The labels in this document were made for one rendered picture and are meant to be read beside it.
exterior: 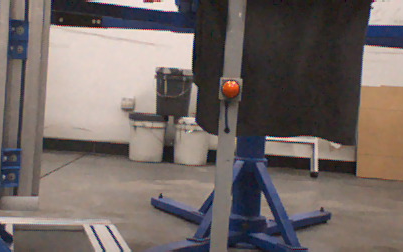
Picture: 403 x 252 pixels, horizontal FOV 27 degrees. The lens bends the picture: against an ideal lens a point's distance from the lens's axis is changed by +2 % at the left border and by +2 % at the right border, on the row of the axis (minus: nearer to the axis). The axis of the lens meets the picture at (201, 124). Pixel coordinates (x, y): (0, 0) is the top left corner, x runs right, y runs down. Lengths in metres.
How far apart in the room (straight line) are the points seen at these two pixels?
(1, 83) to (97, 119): 4.98
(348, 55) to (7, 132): 0.87
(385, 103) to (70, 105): 2.53
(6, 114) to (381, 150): 5.08
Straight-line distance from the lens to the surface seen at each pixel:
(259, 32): 2.19
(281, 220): 3.33
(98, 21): 3.98
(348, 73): 2.21
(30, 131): 2.01
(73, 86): 6.93
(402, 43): 3.98
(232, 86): 1.86
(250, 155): 3.49
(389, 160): 6.82
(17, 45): 1.99
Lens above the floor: 0.66
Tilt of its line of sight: 3 degrees down
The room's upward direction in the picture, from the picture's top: 4 degrees clockwise
